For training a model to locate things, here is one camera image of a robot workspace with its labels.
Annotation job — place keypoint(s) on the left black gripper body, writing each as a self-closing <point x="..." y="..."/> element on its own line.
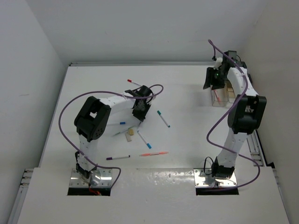
<point x="141" y="112"/>

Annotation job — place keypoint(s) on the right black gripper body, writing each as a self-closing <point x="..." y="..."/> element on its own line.
<point x="215" y="78"/>

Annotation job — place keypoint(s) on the green clear pen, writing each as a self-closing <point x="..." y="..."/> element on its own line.
<point x="123" y="131"/>

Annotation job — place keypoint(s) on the orange highlighter pen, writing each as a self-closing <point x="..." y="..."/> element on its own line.
<point x="152" y="154"/>

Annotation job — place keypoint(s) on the pink highlighter pen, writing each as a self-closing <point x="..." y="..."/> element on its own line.
<point x="217" y="96"/>

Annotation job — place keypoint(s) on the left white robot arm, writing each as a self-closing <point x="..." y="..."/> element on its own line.
<point x="92" y="119"/>

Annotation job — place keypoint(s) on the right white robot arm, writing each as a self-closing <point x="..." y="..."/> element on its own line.
<point x="244" y="117"/>

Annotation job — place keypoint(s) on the teal capped marker right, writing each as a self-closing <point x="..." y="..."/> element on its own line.
<point x="163" y="119"/>

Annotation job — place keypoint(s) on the clear acrylic organizer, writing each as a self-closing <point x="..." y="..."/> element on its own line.
<point x="226" y="94"/>

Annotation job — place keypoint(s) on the blue capped marker horizontal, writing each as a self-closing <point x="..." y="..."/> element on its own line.
<point x="116" y="123"/>

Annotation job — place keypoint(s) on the yellow eraser block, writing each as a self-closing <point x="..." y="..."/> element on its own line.
<point x="131" y="132"/>

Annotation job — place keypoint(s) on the beige eraser stick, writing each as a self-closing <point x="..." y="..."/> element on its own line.
<point x="128" y="137"/>

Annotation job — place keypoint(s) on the red capped white marker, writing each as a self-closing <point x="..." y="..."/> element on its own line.
<point x="130" y="81"/>

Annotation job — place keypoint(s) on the blue capped marker diagonal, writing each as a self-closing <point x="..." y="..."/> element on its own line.
<point x="144" y="140"/>

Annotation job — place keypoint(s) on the purple capped marker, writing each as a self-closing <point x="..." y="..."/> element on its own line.
<point x="117" y="157"/>

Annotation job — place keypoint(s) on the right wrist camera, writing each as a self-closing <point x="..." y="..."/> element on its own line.
<point x="218" y="63"/>

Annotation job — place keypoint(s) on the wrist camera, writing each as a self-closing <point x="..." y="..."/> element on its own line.
<point x="218" y="63"/>
<point x="148" y="101"/>

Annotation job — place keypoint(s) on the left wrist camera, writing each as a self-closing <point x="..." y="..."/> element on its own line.
<point x="148" y="101"/>

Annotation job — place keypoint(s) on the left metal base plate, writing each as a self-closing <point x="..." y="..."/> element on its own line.
<point x="100" y="178"/>

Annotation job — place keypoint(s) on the metal base plate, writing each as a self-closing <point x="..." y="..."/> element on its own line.
<point x="100" y="178"/>
<point x="204" y="181"/>

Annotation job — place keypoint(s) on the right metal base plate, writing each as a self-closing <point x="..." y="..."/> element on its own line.
<point x="204" y="181"/>

